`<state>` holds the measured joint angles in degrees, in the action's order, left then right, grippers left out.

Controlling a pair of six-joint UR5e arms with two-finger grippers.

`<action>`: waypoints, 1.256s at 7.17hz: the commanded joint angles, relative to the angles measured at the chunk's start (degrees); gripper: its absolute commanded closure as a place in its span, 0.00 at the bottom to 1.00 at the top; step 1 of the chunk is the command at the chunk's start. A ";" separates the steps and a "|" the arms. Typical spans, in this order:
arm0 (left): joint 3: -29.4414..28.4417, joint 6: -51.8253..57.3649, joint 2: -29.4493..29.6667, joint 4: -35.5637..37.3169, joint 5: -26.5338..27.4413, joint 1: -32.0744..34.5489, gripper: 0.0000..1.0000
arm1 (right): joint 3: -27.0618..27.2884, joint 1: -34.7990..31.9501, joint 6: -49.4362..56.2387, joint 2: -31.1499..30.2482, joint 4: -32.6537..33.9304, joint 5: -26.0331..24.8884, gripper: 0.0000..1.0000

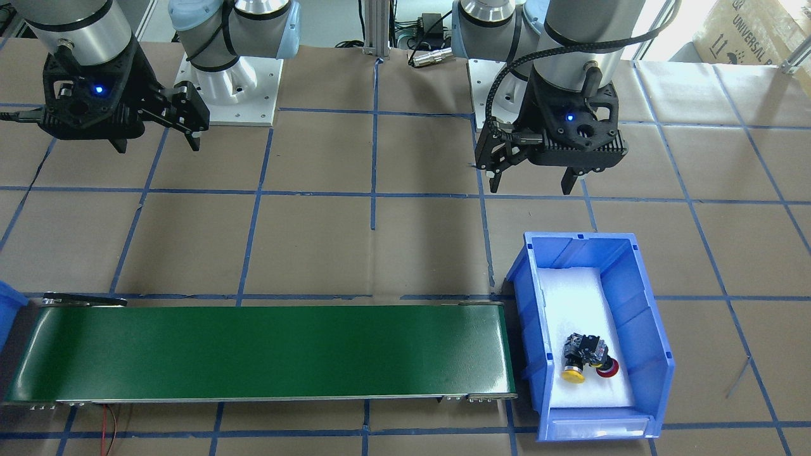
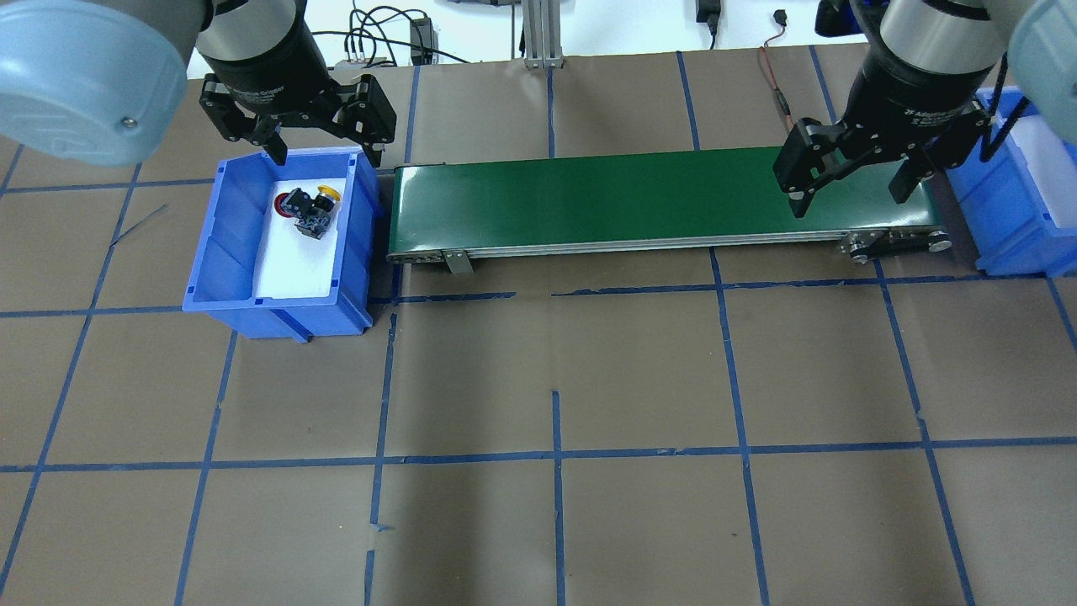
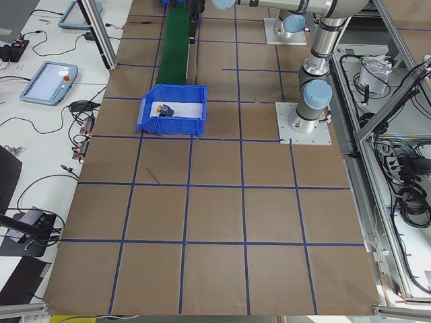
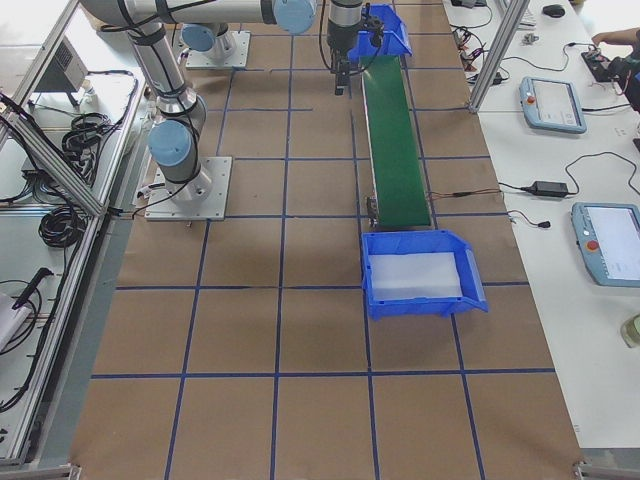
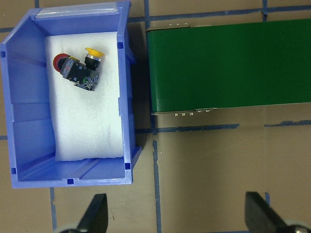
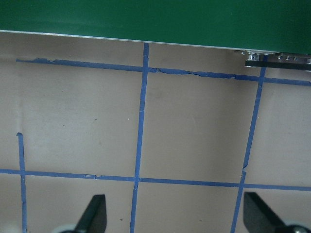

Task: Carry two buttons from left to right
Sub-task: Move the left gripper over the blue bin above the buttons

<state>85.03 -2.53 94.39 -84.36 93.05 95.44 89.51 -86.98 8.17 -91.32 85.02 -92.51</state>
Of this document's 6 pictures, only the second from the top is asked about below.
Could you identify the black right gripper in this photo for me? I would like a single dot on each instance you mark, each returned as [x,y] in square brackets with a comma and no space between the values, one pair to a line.
[913,94]

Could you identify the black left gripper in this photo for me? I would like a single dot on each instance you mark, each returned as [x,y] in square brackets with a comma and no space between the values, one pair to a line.
[259,69]

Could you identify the red push button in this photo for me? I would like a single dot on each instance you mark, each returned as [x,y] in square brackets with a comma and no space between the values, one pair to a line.
[294,204]

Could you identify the yellow push button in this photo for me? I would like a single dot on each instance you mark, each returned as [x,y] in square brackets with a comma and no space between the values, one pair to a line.
[326,201]

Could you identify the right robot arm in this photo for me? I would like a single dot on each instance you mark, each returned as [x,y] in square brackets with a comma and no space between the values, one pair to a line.
[1032,41]

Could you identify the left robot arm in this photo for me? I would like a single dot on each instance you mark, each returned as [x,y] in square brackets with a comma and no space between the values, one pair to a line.
[100,81]

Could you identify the white foam in left bin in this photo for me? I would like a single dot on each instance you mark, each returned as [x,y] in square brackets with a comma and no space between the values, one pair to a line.
[289,265]

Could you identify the white foam in bin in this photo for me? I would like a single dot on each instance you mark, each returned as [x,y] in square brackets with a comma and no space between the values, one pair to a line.
[1050,167]
[289,265]

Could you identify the black power adapter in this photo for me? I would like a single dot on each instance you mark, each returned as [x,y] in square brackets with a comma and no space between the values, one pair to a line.
[422,38]

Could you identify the blue bin on right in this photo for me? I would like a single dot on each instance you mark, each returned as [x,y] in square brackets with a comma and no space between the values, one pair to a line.
[1012,233]

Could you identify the blue bin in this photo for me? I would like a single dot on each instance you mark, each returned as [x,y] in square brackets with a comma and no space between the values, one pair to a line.
[220,284]
[1012,233]

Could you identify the green conveyor belt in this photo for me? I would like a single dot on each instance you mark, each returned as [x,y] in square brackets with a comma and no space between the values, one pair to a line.
[455,213]

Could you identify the blue bin on left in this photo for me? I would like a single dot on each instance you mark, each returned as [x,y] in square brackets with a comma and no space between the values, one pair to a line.
[220,284]

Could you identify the white foam in right bin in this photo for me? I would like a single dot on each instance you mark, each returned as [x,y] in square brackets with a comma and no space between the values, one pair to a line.
[1050,167]

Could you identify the aluminium frame post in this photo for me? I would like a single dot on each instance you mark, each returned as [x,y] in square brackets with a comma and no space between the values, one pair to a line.
[542,46]

